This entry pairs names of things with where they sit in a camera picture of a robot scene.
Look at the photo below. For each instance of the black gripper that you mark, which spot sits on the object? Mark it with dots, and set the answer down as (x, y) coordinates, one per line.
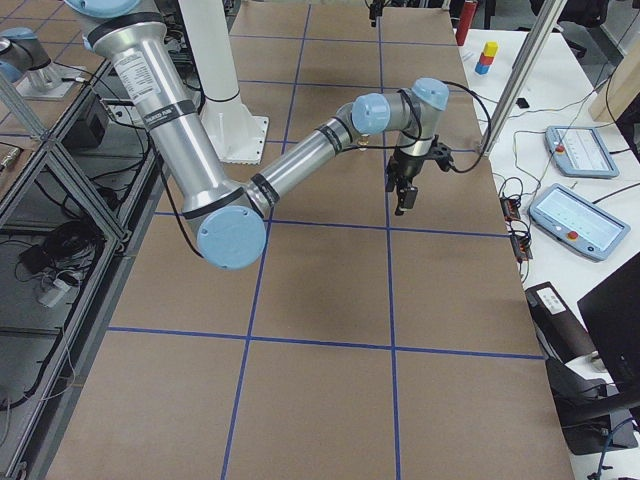
(375, 9)
(406, 170)

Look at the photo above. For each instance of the white brass PPR valve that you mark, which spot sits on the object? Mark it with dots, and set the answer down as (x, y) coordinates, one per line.
(363, 142)

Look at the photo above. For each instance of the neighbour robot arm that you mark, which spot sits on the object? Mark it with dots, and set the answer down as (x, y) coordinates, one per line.
(26, 63)

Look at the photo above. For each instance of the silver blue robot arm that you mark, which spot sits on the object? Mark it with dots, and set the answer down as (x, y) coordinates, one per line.
(213, 146)

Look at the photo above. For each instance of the red cylinder tube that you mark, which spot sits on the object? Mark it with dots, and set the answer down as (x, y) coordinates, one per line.
(465, 20)

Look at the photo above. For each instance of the black power strip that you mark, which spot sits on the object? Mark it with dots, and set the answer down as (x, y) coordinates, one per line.
(518, 229)

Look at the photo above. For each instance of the yellow red blue blocks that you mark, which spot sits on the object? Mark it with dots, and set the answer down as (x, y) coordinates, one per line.
(486, 58)

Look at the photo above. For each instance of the small black box device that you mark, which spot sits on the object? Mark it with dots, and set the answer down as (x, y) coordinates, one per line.
(522, 103)

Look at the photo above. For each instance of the near blue teach pendant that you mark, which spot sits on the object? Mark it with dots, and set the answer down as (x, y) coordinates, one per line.
(578, 223)

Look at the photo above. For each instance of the blue teach pendant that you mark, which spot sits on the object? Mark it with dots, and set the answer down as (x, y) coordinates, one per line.
(578, 223)
(580, 152)

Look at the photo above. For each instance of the far blue teach pendant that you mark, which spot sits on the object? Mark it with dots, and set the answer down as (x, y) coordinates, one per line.
(580, 152)

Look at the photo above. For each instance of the wooden board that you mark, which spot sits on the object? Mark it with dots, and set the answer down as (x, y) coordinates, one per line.
(620, 90)

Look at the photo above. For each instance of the black monitor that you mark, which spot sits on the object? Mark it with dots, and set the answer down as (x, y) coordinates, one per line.
(611, 314)

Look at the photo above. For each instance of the black office chair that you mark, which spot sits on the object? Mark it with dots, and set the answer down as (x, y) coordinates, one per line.
(594, 411)

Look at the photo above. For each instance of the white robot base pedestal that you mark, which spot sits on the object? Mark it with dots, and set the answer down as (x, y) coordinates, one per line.
(237, 135)

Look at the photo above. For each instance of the aluminium frame post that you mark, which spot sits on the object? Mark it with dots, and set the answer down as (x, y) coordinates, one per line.
(525, 61)

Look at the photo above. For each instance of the aluminium frame side rack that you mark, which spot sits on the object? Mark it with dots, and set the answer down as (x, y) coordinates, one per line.
(78, 182)

